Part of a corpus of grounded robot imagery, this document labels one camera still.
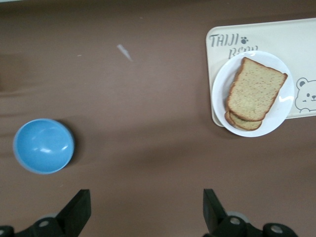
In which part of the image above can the white tape scrap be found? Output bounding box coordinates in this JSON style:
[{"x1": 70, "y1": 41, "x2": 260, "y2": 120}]
[{"x1": 116, "y1": 43, "x2": 134, "y2": 62}]

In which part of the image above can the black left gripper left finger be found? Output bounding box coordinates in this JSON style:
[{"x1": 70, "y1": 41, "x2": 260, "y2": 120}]
[{"x1": 0, "y1": 189, "x2": 92, "y2": 237}]

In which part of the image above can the blue bowl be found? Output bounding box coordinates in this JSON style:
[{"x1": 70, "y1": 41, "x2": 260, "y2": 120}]
[{"x1": 12, "y1": 118, "x2": 75, "y2": 175}]

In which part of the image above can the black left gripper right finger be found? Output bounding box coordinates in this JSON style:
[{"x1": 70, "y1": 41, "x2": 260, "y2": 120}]
[{"x1": 202, "y1": 188, "x2": 297, "y2": 237}]

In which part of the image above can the brown bread slice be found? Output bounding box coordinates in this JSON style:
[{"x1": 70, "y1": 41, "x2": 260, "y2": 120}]
[{"x1": 226, "y1": 56, "x2": 289, "y2": 122}]

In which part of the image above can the cream bear print tray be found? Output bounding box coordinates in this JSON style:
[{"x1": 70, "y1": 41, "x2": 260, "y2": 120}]
[{"x1": 205, "y1": 17, "x2": 316, "y2": 128}]

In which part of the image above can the white round plate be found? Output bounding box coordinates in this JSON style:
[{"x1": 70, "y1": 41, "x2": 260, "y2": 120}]
[{"x1": 211, "y1": 50, "x2": 295, "y2": 138}]

